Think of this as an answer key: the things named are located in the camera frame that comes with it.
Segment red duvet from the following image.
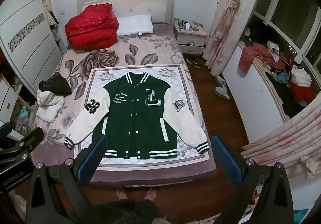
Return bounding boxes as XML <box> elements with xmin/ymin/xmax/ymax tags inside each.
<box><xmin>65</xmin><ymin>3</ymin><xmax>119</xmax><ymax>50</ymax></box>

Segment white quilted floral mat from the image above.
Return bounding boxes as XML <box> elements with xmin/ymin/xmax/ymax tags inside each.
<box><xmin>73</xmin><ymin>64</ymin><xmax>217</xmax><ymax>172</ymax></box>

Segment white cloth bag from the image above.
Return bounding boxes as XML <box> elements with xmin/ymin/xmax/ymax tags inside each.
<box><xmin>291</xmin><ymin>65</ymin><xmax>313</xmax><ymax>87</ymax></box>

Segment window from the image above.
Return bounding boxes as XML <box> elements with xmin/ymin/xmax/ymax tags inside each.
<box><xmin>251</xmin><ymin>0</ymin><xmax>321</xmax><ymax>69</ymax></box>

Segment white pillow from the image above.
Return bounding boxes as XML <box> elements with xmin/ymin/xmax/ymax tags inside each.
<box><xmin>117</xmin><ymin>15</ymin><xmax>154</xmax><ymax>36</ymax></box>

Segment bed with beige headboard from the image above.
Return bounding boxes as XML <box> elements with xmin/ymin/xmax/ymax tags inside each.
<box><xmin>30</xmin><ymin>0</ymin><xmax>218</xmax><ymax>187</ymax></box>

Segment white wardrobe with floral band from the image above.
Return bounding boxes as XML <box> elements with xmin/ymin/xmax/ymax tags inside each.
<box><xmin>0</xmin><ymin>0</ymin><xmax>63</xmax><ymax>94</ymax></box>

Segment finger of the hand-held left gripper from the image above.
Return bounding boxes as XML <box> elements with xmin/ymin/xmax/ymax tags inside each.
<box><xmin>0</xmin><ymin>127</ymin><xmax>45</xmax><ymax>163</ymax></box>
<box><xmin>0</xmin><ymin>122</ymin><xmax>12</xmax><ymax>137</ymax></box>

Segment loose pink floral curtain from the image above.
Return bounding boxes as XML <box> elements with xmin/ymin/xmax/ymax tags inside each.
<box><xmin>241</xmin><ymin>106</ymin><xmax>321</xmax><ymax>182</ymax></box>

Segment pink padded jacket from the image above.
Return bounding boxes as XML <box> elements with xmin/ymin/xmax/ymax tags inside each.
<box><xmin>238</xmin><ymin>43</ymin><xmax>276</xmax><ymax>71</ymax></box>

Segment person's dark trouser legs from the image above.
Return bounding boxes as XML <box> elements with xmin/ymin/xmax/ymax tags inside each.
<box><xmin>93</xmin><ymin>199</ymin><xmax>162</xmax><ymax>224</ymax></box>

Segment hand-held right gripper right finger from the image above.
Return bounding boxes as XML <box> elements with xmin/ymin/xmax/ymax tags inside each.
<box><xmin>212</xmin><ymin>135</ymin><xmax>294</xmax><ymax>224</ymax></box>

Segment pair of white slippers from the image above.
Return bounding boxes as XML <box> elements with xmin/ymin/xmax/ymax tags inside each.
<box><xmin>214</xmin><ymin>76</ymin><xmax>231</xmax><ymax>100</ymax></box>

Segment pink floral bedspread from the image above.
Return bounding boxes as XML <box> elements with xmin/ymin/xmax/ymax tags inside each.
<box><xmin>33</xmin><ymin>22</ymin><xmax>217</xmax><ymax>187</ymax></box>

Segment pile of mixed clothes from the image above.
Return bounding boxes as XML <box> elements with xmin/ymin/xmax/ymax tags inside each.
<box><xmin>266</xmin><ymin>59</ymin><xmax>316</xmax><ymax>117</ymax></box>

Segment white nightstand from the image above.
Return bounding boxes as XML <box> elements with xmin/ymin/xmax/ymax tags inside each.
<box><xmin>173</xmin><ymin>17</ymin><xmax>208</xmax><ymax>55</ymax></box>

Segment person's right foot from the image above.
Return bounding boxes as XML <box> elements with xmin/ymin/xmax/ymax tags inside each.
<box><xmin>145</xmin><ymin>188</ymin><xmax>157</xmax><ymax>201</ymax></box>

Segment hanging light cloth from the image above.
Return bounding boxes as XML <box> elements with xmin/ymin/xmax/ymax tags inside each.
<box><xmin>40</xmin><ymin>0</ymin><xmax>59</xmax><ymax>27</ymax></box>

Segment green and white varsity jacket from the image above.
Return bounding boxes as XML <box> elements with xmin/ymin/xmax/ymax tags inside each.
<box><xmin>64</xmin><ymin>71</ymin><xmax>211</xmax><ymax>160</ymax></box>

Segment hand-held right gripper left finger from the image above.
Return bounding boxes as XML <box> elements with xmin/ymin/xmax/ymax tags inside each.
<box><xmin>25</xmin><ymin>134</ymin><xmax>108</xmax><ymax>224</ymax></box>

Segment white drawer cabinet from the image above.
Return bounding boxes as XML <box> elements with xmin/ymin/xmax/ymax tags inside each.
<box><xmin>0</xmin><ymin>76</ymin><xmax>25</xmax><ymax>124</ymax></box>

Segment black garment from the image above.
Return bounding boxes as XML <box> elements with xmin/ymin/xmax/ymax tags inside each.
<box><xmin>39</xmin><ymin>72</ymin><xmax>73</xmax><ymax>96</ymax></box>

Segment tied pink floral curtain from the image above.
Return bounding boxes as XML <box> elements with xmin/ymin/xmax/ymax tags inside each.
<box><xmin>202</xmin><ymin>0</ymin><xmax>266</xmax><ymax>69</ymax></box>

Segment person's left foot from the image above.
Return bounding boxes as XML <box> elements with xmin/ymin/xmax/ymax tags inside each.
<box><xmin>115</xmin><ymin>188</ymin><xmax>129</xmax><ymax>201</ymax></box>

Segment nightstand clutter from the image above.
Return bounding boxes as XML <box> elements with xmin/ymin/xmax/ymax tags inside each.
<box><xmin>176</xmin><ymin>18</ymin><xmax>206</xmax><ymax>32</ymax></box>

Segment white fleece garment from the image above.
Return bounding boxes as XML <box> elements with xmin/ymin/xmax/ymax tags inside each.
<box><xmin>36</xmin><ymin>89</ymin><xmax>66</xmax><ymax>122</ymax></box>

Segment person's foot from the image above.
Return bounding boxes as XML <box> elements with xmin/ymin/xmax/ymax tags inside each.
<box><xmin>115</xmin><ymin>188</ymin><xmax>129</xmax><ymax>201</ymax></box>
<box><xmin>145</xmin><ymin>188</ymin><xmax>157</xmax><ymax>201</ymax></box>

